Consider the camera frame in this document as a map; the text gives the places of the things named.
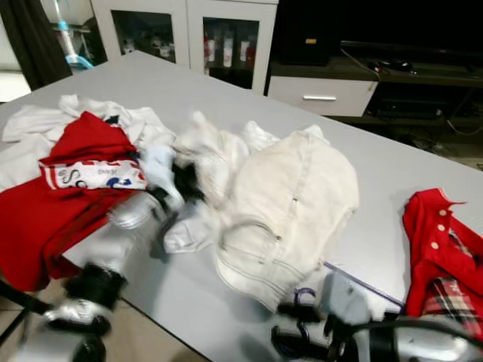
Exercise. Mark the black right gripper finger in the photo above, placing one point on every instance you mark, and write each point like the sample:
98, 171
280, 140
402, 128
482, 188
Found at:
302, 311
302, 348

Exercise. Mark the purple plastic clothes hanger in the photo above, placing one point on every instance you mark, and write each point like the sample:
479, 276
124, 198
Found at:
362, 283

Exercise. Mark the cream denim jacket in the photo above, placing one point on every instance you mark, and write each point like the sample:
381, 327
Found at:
294, 204

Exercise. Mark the red sweater with white band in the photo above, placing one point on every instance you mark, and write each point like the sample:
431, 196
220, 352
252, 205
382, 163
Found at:
45, 226

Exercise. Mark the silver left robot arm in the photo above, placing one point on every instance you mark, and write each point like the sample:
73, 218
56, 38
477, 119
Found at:
121, 241

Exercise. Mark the red polo shirt plaid trim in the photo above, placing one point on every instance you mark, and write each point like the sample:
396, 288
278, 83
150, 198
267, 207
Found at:
438, 249

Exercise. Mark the white cabinet with glass doors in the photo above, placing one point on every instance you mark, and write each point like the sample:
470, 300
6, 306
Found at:
189, 45

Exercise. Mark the white drawer unit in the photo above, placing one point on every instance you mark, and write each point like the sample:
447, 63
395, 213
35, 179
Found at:
317, 89

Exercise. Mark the white long-sleeve shirt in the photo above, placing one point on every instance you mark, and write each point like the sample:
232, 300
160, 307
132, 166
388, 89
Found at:
38, 124

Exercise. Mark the tall black cabinet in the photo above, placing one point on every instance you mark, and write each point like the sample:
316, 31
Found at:
309, 30

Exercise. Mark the glass balcony door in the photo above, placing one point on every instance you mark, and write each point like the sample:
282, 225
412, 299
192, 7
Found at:
11, 87

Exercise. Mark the dark grey curtain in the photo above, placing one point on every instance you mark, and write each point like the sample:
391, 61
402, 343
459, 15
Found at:
38, 45

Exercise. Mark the black low TV bench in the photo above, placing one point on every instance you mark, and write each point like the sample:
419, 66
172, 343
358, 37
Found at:
407, 105

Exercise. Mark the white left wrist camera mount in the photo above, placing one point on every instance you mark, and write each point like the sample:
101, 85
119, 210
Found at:
160, 167

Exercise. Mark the clothes rack frame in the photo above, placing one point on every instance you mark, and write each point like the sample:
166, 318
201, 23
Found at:
30, 298

